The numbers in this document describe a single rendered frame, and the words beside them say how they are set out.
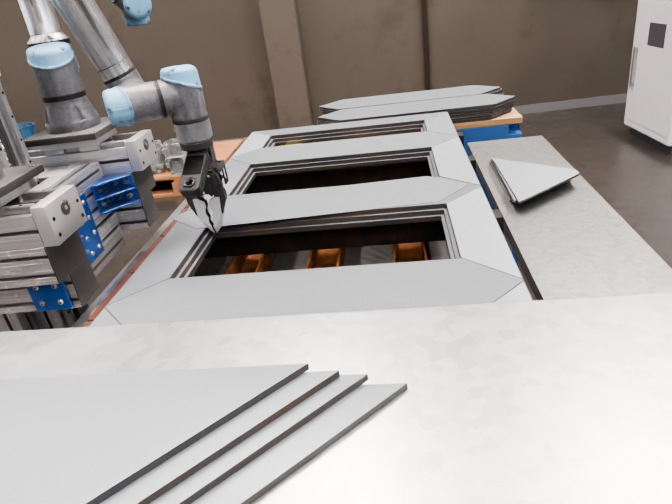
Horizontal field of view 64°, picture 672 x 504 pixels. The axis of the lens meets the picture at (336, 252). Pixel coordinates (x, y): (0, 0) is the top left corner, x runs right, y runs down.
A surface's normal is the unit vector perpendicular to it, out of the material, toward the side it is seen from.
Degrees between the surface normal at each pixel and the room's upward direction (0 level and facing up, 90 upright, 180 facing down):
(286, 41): 90
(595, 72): 90
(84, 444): 0
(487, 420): 0
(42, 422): 0
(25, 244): 90
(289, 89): 90
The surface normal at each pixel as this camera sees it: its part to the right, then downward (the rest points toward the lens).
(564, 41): -0.04, 0.46
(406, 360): -0.12, -0.88
